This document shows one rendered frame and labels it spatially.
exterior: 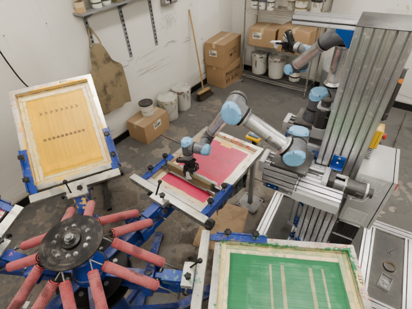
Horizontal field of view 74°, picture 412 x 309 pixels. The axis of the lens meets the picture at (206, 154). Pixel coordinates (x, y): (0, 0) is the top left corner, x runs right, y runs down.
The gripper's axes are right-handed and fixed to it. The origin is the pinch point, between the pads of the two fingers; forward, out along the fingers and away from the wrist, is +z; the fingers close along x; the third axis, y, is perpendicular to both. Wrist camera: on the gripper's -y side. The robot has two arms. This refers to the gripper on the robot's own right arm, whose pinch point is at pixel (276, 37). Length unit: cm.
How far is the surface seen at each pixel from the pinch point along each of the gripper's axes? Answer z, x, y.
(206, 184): -46, -112, 48
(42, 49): 166, -155, -5
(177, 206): -50, -137, 45
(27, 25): 165, -155, -29
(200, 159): -14, -97, 59
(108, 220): -46, -175, 25
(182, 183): -27, -122, 56
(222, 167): -31, -89, 61
